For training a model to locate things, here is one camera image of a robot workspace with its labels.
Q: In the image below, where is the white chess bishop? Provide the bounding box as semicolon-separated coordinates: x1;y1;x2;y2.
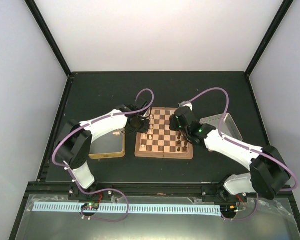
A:
141;133;147;140

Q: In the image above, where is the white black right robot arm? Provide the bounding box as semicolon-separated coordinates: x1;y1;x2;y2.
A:
169;106;292;202

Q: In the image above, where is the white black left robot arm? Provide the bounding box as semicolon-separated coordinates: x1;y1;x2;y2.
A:
51;97;153;200

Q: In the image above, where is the wooden chess board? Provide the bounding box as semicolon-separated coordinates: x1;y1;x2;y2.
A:
134;107;194;160

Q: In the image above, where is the small electronics board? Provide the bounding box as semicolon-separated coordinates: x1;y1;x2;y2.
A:
81;203;100;211

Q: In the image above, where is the yellow tin box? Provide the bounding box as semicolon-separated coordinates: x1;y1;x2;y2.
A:
89;129;126;160

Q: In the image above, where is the clear plastic tray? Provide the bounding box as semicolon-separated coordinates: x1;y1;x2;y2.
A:
200;113;243;141

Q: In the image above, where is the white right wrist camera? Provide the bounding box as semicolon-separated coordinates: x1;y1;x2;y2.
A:
178;101;193;111

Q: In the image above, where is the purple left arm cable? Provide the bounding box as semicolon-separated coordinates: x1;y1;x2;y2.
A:
51;88;156;198

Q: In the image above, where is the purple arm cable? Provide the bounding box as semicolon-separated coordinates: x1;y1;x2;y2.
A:
189;87;300;193
51;88;156;198

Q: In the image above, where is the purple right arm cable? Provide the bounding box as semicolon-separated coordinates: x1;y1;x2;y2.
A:
189;87;300;193

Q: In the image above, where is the white slotted cable duct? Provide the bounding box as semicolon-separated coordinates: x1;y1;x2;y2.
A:
32;202;221;217

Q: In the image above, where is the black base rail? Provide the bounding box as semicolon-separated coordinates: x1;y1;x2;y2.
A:
24;181;295;201

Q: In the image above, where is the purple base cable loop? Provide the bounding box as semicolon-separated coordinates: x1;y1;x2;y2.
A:
80;187;130;223

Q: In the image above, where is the black frame post left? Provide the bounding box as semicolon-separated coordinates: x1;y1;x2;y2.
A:
24;0;72;77

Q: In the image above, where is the black frame post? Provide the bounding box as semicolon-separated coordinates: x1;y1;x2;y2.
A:
24;0;72;77
244;0;294;77

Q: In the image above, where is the black frame post right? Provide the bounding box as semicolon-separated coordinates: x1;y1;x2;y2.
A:
244;0;294;77

